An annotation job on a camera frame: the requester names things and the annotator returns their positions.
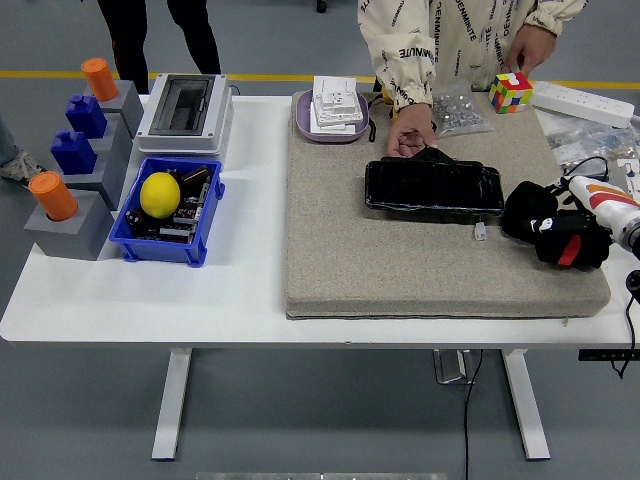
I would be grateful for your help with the person's left hand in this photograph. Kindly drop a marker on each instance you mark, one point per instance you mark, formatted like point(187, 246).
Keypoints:
point(530, 47)

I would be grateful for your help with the person's right hand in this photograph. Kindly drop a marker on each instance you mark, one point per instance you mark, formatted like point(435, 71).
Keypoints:
point(412, 122)

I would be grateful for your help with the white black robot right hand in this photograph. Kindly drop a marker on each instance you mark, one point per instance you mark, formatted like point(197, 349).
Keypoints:
point(600, 197)

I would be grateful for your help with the glossy black panel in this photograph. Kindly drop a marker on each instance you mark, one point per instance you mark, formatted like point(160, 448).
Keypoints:
point(430, 190)

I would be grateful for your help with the person's right forearm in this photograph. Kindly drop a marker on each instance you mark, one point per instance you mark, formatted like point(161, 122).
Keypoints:
point(400, 70)

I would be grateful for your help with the person's left forearm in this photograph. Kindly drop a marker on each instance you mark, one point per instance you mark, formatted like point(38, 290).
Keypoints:
point(555, 15)

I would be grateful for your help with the black table control panel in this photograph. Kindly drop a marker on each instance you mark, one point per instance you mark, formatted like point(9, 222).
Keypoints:
point(607, 355)

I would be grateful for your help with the white electrical device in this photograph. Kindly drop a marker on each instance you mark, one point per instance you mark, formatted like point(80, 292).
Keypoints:
point(627, 172)

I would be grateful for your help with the yellow tool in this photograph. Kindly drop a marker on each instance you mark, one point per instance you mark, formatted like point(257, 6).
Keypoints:
point(385, 94)

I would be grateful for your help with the clear bag of screws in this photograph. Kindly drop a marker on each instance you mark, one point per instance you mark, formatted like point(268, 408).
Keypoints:
point(460, 112)

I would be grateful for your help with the multicoloured puzzle cube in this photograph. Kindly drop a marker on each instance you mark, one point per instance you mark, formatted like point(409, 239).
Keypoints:
point(510, 95)

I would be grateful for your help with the clear plastic bags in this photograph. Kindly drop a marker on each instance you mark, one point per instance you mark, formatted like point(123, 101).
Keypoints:
point(585, 140)

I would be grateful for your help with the white power strip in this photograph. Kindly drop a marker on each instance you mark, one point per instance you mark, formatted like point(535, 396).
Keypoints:
point(575, 100)

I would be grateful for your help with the person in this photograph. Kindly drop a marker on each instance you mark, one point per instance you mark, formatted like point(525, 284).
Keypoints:
point(450, 30)
point(15, 167)
point(127, 40)

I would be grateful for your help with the purple oval tray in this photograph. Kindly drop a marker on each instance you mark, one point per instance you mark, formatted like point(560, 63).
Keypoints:
point(304, 120)

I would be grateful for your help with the small white connector plug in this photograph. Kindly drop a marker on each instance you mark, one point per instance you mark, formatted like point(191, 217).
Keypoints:
point(480, 231)

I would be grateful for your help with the black chair caster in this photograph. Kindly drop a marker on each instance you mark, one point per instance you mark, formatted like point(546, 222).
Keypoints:
point(321, 5)

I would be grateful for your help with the grey-brown mat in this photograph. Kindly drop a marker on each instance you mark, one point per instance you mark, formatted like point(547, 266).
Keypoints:
point(380, 270)

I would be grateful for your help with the white table leg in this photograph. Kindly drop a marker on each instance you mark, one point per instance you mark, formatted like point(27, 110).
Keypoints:
point(170, 405)
point(527, 405)

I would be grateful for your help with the dark brown cylinder part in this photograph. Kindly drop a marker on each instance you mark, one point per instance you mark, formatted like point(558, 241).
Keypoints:
point(196, 175)

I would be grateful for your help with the silver box under table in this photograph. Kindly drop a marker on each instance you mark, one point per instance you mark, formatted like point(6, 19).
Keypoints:
point(452, 367)

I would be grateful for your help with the yellow lemon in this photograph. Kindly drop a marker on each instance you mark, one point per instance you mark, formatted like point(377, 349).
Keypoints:
point(160, 195)

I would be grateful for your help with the blue plastic bin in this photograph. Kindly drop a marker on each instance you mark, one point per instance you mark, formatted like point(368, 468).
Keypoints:
point(165, 250)

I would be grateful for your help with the grey block base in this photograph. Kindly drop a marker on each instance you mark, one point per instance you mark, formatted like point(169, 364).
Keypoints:
point(75, 240)
point(127, 102)
point(107, 185)
point(117, 142)

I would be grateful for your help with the black round cap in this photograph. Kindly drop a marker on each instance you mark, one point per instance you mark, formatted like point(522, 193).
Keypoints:
point(134, 217)

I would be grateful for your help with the orange cylinder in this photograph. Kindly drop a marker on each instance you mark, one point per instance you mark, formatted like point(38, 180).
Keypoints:
point(52, 197)
point(100, 80)

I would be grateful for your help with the blue plastic block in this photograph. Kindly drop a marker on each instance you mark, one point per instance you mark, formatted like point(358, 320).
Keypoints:
point(86, 117)
point(74, 152)

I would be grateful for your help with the large white wall socket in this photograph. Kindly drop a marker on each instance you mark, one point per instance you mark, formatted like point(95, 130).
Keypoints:
point(330, 122)

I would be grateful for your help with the small white wall socket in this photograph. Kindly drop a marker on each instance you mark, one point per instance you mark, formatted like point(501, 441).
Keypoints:
point(335, 92)

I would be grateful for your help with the grey enclosure with clear lid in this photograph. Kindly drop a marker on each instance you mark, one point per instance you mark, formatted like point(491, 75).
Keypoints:
point(185, 105)

